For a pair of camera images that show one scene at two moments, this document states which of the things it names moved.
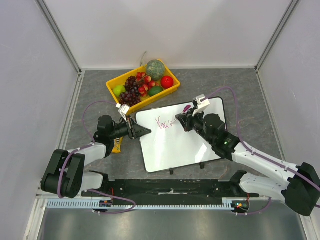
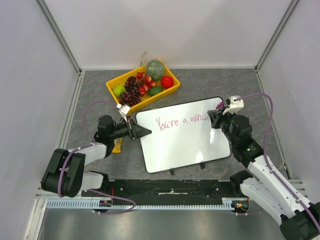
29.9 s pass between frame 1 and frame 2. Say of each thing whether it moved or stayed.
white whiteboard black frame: stayed
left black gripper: stayed
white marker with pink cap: moved
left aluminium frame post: stayed
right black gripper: moved
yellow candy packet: stayed
